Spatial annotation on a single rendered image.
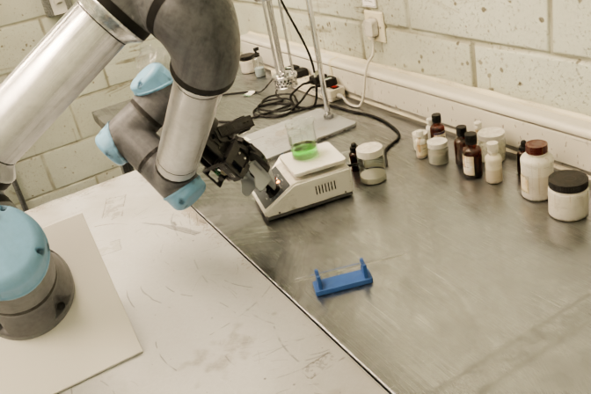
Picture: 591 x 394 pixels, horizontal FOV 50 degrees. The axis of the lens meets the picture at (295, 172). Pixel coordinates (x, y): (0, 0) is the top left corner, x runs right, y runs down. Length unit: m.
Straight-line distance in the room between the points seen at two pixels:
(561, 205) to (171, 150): 0.69
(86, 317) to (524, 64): 1.00
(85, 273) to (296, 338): 0.37
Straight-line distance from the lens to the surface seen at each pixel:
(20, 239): 0.92
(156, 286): 1.25
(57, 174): 3.72
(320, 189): 1.35
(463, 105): 1.57
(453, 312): 1.03
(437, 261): 1.15
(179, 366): 1.05
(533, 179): 1.29
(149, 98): 1.21
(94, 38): 0.92
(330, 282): 1.11
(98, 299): 1.12
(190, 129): 1.01
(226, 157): 1.25
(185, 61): 0.88
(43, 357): 1.11
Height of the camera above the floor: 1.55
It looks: 25 degrees down
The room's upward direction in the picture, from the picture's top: 12 degrees counter-clockwise
